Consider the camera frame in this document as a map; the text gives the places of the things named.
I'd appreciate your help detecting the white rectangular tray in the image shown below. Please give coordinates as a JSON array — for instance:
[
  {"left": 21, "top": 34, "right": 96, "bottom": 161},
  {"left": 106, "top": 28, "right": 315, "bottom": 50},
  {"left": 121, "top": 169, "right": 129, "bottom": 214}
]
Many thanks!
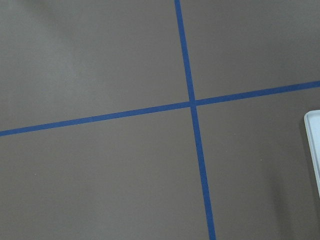
[{"left": 304, "top": 110, "right": 320, "bottom": 194}]

